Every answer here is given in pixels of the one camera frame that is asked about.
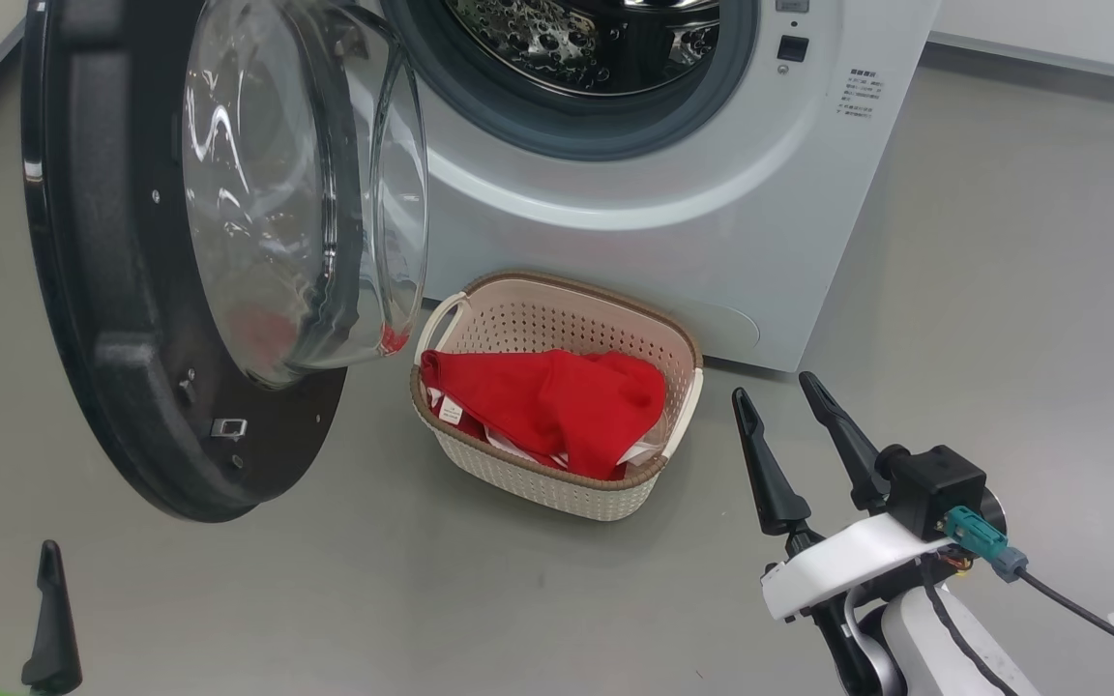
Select white front-load washing machine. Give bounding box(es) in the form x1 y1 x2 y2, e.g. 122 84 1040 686
344 0 945 373

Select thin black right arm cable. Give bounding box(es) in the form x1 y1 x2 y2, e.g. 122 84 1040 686
920 561 1022 696

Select grey rubber door gasket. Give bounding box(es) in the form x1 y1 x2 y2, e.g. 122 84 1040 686
381 0 763 162

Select red jersey with white tag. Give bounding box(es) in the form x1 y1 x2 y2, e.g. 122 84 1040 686
422 382 664 481

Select perforated steel washer drum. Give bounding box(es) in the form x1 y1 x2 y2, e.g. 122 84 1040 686
441 0 722 98

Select right camera cable teal connector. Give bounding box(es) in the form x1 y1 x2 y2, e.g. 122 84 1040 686
944 506 1114 651

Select black glass washing machine door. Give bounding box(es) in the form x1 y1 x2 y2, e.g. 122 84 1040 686
20 0 429 523

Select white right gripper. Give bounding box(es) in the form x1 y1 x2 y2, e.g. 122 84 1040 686
731 371 956 623

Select cream perforated laundry basket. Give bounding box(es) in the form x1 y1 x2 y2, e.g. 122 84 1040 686
410 271 705 523

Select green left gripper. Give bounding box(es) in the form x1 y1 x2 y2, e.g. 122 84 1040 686
0 539 84 696

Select plain red garment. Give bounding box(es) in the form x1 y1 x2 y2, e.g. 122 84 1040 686
420 350 666 481

